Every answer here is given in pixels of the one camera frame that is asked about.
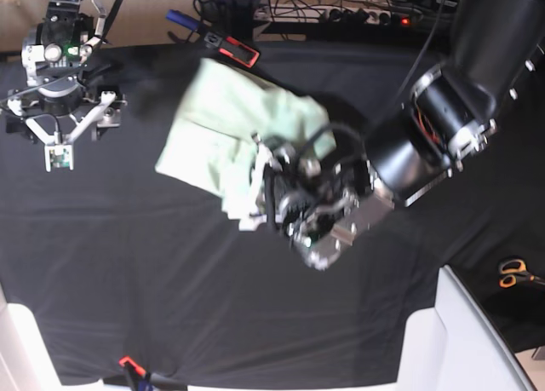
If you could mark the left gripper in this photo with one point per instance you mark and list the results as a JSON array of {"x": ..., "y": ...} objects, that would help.
[{"x": 303, "y": 190}]

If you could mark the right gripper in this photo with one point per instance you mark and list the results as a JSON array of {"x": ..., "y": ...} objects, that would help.
[{"x": 56, "y": 119}]

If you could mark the light green T-shirt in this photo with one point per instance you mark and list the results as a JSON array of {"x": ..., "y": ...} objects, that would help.
[{"x": 210, "y": 144}]

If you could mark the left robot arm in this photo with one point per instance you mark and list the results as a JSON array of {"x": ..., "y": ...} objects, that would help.
[{"x": 438, "y": 119}]

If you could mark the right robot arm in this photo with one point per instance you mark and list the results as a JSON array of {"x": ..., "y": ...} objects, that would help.
[{"x": 56, "y": 53}]

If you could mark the red black clamp top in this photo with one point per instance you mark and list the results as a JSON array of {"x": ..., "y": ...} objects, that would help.
[{"x": 232, "y": 49}]

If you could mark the black table cloth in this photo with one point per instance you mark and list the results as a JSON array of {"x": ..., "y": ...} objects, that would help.
[{"x": 114, "y": 259}]

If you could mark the white power strip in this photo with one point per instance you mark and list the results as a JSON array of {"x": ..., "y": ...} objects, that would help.
[{"x": 355, "y": 16}]

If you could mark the red clamp bottom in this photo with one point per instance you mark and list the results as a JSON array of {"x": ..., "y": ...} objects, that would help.
[{"x": 139, "y": 379}]

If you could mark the blue handled clamp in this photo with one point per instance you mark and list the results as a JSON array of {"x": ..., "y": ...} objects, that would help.
[{"x": 187, "y": 21}]

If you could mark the white table frame left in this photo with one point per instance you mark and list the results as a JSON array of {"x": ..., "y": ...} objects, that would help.
[{"x": 25, "y": 361}]

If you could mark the white table frame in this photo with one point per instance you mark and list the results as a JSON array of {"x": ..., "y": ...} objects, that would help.
[
  {"x": 25, "y": 361},
  {"x": 453, "y": 346}
]

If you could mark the white table frame right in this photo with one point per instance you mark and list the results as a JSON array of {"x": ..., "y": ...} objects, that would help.
[{"x": 453, "y": 346}]

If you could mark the orange handled scissors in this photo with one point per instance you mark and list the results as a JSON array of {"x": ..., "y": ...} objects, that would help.
[{"x": 514, "y": 272}]

